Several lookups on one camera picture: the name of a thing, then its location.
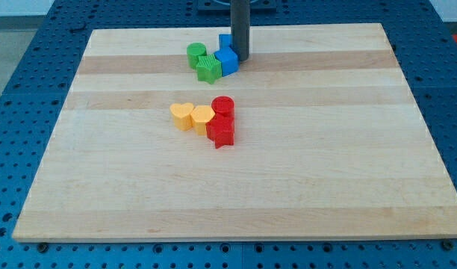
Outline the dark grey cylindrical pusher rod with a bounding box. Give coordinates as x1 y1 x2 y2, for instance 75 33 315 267
230 0 250 61

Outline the blue triangle block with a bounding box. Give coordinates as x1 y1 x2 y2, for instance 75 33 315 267
218 34 231 49

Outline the blue cube block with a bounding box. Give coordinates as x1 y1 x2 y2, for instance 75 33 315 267
214 47 239 77

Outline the green cylinder block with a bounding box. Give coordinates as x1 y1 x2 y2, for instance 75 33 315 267
186 43 207 69

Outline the green star block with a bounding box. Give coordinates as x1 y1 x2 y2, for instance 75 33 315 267
196 54 222 84

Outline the red cylinder block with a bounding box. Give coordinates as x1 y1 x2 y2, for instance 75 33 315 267
211 96 234 118

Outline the yellow hexagon block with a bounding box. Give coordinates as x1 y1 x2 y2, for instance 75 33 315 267
190 105 215 136

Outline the yellow heart block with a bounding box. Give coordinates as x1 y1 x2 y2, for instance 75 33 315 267
170 102 194 131

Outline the red star block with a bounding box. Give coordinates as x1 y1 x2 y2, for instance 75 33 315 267
206 114 234 149

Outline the light wooden board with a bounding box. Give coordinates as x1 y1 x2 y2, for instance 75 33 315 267
13 23 457 243

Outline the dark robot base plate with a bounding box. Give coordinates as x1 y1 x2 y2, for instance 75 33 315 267
194 0 277 13

